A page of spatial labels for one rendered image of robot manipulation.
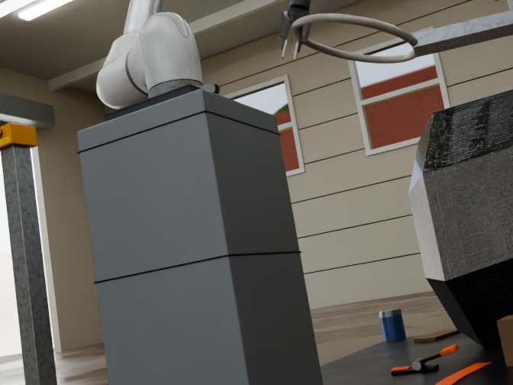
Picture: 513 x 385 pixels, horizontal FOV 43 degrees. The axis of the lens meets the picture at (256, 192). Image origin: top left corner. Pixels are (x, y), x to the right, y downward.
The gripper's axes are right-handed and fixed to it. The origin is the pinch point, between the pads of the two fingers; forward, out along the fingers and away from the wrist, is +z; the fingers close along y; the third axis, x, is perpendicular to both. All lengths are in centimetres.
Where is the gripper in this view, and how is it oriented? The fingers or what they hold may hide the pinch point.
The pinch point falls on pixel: (289, 50)
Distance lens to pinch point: 251.9
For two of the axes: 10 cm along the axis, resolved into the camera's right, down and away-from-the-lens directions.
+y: 9.8, 2.1, -0.5
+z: -2.1, 9.8, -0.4
